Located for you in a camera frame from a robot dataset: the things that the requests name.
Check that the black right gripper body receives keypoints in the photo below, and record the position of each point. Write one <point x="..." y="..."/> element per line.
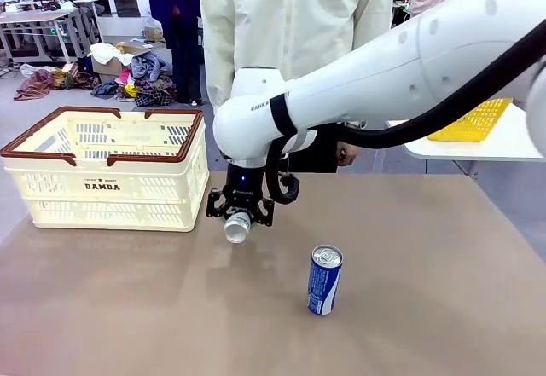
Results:
<point x="242" y="184"/>

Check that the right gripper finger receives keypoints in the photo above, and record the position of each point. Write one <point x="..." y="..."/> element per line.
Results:
<point x="266" y="212"/>
<point x="215" y="205"/>

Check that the green drink can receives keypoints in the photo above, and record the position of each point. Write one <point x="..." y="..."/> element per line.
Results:
<point x="236" y="230"/>

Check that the blue Pocari Sweat can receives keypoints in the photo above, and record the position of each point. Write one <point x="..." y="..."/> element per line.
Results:
<point x="323" y="282"/>

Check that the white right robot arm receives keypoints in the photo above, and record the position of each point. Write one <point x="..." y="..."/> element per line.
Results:
<point x="362" y="73"/>

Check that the person's right forearm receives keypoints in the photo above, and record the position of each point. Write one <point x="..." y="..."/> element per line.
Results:
<point x="217" y="77"/>

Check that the cream DAMDA shopping basket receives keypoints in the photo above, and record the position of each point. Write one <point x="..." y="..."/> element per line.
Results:
<point x="106" y="205"/>

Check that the yellow plastic basket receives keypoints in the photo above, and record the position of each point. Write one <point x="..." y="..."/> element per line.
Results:
<point x="473" y="124"/>

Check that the person's left hand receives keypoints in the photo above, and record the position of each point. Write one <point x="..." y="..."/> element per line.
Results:
<point x="349" y="156"/>

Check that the pile of coloured clothes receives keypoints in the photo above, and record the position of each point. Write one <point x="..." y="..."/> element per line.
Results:
<point x="145" y="82"/>

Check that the person in dark blue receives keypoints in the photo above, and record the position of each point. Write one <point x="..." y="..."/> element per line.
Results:
<point x="179" y="30"/>

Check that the person in cream jacket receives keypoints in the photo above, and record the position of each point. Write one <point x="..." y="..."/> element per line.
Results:
<point x="290" y="18"/>

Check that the cardboard box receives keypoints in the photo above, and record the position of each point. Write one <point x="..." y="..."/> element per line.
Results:
<point x="108" y="69"/>

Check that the white cloth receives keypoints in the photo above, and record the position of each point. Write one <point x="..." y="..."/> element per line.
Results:
<point x="106" y="52"/>

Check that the white side table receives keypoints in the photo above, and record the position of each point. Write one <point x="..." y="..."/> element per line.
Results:
<point x="469" y="150"/>

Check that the red-brown patterned cloth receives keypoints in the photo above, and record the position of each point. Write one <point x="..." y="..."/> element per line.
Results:
<point x="34" y="86"/>

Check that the black monitor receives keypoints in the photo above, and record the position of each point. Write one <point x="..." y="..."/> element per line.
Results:
<point x="126" y="1"/>

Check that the grey work table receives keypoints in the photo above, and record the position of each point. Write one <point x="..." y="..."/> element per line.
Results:
<point x="34" y="18"/>

